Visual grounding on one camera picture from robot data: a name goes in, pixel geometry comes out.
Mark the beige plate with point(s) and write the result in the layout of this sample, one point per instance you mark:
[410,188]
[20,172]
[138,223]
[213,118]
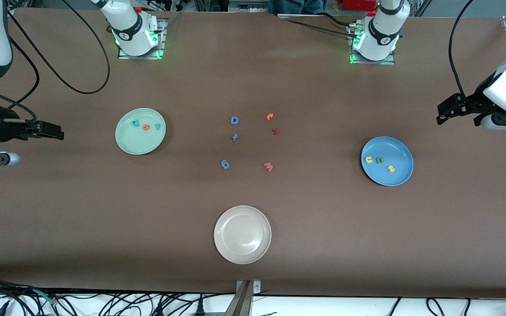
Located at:
[242,235]

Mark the red box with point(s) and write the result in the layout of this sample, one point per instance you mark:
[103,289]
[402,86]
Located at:
[360,4]

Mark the blue foam number nine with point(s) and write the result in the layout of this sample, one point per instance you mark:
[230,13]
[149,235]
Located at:
[223,165]

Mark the black power plug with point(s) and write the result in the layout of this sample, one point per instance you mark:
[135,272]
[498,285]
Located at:
[200,307]

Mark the light green plate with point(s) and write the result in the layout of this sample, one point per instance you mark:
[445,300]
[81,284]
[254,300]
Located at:
[139,142]

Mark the pink foam letter W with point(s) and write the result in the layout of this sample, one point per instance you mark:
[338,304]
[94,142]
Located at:
[269,166]

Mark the person in dark clothes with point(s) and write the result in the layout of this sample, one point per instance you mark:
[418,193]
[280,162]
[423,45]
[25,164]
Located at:
[297,5]

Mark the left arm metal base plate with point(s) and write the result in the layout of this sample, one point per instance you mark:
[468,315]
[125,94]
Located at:
[389,61]

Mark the blue foam letter D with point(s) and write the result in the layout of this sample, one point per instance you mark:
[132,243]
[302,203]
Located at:
[232,120]

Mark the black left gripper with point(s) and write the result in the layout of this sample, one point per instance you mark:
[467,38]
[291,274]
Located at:
[471,104]

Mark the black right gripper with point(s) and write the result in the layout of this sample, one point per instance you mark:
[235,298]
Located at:
[7,128]

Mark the aluminium camera mount profile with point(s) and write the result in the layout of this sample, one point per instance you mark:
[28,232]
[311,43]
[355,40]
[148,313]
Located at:
[242,303]

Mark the blue plate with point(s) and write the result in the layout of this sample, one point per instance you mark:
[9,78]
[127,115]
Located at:
[389,149]

